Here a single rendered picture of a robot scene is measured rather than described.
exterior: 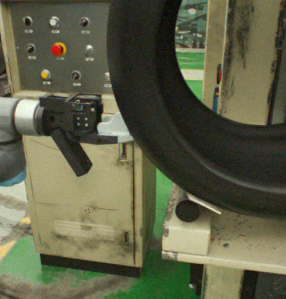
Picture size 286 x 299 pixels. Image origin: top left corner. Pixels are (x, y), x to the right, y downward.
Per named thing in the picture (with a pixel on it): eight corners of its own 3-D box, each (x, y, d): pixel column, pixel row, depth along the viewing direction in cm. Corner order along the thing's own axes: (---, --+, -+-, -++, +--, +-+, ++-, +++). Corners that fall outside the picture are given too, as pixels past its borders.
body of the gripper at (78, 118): (93, 105, 62) (32, 99, 64) (95, 147, 66) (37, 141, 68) (105, 93, 69) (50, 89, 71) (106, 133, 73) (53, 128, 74)
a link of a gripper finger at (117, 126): (143, 117, 62) (95, 112, 64) (142, 146, 64) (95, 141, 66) (146, 111, 65) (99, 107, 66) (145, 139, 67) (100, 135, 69)
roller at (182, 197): (205, 132, 91) (204, 148, 93) (188, 131, 92) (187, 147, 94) (201, 203, 60) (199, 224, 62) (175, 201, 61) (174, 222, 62)
